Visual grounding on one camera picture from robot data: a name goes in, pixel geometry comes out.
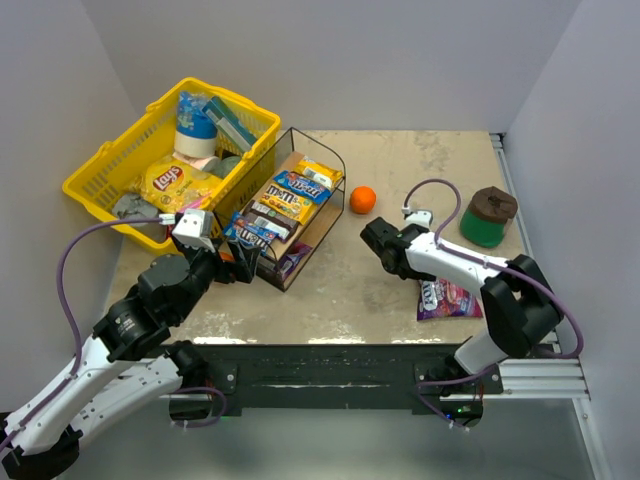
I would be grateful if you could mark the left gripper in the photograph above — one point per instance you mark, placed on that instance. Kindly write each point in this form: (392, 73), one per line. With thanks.
(232, 265)

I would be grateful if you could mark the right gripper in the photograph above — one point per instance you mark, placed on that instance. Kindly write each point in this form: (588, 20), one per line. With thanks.
(382, 240)

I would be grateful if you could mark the blue M&M's bag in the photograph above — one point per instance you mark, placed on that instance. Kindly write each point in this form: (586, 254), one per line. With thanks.
(303, 186)
(247, 233)

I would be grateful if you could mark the brown chocolate bag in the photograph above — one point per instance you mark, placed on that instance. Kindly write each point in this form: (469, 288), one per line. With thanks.
(268, 218)

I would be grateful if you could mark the purple Fox's candy bag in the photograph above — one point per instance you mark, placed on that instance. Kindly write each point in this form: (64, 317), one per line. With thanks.
(280, 270)

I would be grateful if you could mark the yellow M&M's bag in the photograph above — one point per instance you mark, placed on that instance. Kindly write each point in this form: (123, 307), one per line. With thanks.
(289, 204)

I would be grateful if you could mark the small yellow snack bar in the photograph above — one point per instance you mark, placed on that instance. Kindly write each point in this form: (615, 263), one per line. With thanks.
(319, 173)

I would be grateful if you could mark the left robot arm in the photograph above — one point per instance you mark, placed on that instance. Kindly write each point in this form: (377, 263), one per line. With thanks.
(115, 373)

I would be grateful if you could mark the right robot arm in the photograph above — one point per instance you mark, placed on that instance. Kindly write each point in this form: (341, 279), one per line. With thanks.
(516, 299)

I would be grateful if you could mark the orange near shelf back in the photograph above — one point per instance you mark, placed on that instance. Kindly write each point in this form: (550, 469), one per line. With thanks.
(362, 200)

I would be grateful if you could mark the pink package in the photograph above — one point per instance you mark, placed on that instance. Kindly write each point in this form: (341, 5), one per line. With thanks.
(199, 203)

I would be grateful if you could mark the green round ball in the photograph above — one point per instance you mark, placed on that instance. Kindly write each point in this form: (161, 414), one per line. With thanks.
(227, 165)

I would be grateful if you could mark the yellow Lay's chips bag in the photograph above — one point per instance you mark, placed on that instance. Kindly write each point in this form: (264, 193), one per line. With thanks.
(169, 184)

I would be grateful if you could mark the green cup brown lid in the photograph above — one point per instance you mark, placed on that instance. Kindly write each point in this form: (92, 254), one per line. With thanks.
(488, 216)

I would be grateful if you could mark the pink tissue roll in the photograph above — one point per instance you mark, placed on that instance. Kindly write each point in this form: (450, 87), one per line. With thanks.
(205, 164)

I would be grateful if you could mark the yellow plastic basket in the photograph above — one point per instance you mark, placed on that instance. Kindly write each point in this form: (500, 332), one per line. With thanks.
(104, 178)

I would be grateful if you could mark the grey crumpled cloth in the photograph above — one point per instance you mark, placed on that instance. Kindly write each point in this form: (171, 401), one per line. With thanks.
(136, 210)

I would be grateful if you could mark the teal box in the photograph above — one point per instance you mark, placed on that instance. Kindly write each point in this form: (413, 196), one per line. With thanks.
(229, 124)

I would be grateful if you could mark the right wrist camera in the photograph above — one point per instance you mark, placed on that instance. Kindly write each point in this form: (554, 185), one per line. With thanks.
(420, 219)

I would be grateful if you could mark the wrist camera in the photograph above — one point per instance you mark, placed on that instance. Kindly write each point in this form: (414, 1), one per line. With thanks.
(420, 219)
(194, 229)

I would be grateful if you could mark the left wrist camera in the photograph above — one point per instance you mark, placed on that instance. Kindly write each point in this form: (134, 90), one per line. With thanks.
(194, 229)

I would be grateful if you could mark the wood and wire shelf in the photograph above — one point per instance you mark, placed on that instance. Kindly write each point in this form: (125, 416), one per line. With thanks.
(287, 151)

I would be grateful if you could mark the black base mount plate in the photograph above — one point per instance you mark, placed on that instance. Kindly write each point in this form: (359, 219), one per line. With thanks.
(340, 376)

